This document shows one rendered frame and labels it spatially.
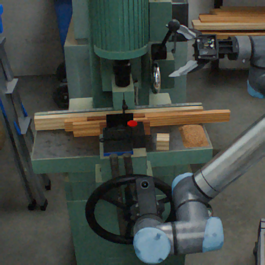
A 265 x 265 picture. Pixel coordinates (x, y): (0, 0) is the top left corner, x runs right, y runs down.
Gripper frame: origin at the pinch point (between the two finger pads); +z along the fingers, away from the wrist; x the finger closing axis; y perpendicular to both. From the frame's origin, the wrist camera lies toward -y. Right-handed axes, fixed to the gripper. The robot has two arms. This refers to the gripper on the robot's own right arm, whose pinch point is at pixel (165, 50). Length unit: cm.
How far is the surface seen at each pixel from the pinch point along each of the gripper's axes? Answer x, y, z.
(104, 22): -9.6, -2.1, 17.4
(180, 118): 20.2, -27.5, -7.6
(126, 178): 36.1, 2.5, 13.3
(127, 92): 10.9, -16.9, 11.0
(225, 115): 19.9, -27.4, -24.1
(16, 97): 5, -105, 65
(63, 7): -60, -178, 45
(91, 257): 73, -42, 27
